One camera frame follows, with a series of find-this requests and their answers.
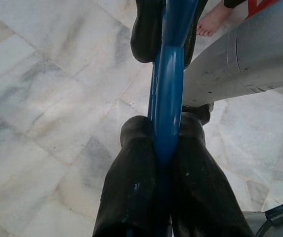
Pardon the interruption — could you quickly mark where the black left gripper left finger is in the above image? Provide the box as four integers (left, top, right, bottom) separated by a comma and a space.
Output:
91, 116, 162, 237

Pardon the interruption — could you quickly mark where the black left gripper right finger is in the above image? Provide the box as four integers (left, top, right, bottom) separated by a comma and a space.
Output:
171, 112, 255, 237

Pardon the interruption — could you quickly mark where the blue plastic hanger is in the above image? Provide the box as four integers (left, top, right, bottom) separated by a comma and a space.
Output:
146, 0, 199, 237

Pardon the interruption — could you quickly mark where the black t-shirt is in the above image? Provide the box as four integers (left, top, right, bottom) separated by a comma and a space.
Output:
130, 0, 207, 71

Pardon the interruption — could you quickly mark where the person bare foot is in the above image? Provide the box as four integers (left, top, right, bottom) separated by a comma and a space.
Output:
197, 4, 231, 38

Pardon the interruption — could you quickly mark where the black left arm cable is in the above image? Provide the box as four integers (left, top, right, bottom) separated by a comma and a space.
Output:
254, 199, 283, 237

